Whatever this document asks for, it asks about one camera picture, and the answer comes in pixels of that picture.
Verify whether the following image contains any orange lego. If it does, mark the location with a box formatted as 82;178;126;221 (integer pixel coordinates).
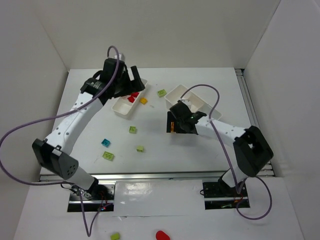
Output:
169;121;175;133

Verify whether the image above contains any red rounded lego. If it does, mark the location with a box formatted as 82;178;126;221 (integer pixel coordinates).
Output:
131;92;139;98

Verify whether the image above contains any red rectangular lego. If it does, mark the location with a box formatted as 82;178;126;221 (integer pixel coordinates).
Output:
127;96;135;103

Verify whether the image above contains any white divided tray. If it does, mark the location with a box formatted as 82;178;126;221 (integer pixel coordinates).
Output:
111;78;148;119
164;84;213;121

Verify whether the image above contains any pale green small lego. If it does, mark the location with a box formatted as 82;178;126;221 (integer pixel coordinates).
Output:
136;145;144;153

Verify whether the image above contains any small teal lego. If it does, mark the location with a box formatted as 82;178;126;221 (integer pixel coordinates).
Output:
101;138;111;148

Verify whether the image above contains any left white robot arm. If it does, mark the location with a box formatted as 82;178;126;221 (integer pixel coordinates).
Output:
32;57;145;199

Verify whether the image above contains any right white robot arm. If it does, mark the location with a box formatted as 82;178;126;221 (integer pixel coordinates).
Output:
166;100;274;194

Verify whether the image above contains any small yellow lego near tray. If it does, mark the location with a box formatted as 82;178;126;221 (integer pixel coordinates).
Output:
139;97;148;105

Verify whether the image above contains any red piece outside front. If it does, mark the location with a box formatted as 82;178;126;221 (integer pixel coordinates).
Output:
155;230;171;240

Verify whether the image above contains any green lego outside front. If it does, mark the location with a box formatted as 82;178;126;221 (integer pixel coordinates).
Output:
110;232;121;240

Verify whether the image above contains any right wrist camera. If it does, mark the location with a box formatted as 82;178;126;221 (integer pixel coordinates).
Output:
181;99;192;106

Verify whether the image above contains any aluminium front rail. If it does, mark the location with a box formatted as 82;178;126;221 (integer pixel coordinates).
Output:
39;165;275;182

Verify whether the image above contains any aluminium rail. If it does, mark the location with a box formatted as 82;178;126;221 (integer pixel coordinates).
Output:
234;68;275;177
39;165;275;182

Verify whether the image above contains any aluminium right rail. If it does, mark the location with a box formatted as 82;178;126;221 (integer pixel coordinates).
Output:
234;68;275;177

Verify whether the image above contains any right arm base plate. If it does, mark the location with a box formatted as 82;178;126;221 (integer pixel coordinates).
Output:
199;181;250;210

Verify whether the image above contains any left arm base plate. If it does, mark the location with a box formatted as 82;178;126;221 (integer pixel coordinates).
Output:
67;182;116;213

